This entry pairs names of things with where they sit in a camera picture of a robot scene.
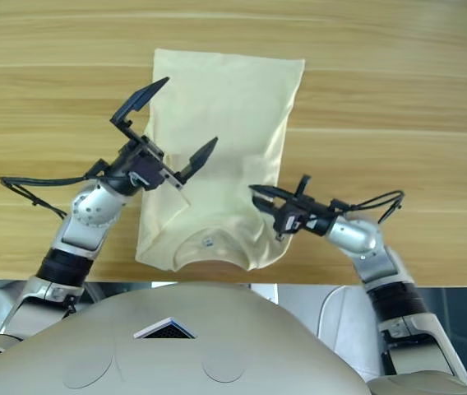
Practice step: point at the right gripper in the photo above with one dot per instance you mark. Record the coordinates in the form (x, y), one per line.
(320, 216)

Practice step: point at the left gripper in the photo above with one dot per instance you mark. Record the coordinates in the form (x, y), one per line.
(124, 166)

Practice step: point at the pale yellow T-shirt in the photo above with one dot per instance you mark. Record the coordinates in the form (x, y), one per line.
(221, 144)

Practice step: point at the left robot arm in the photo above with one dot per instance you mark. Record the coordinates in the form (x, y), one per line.
(87, 210)

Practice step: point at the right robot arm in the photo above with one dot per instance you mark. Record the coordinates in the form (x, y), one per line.
(398, 288)

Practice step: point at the robot body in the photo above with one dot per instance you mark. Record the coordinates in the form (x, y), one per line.
(176, 354)

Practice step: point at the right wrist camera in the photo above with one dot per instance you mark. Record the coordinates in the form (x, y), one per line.
(289, 219)

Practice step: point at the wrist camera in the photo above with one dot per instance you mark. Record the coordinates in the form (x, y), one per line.
(289, 219)
(148, 173)

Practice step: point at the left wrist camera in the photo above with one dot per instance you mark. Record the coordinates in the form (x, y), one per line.
(148, 173)

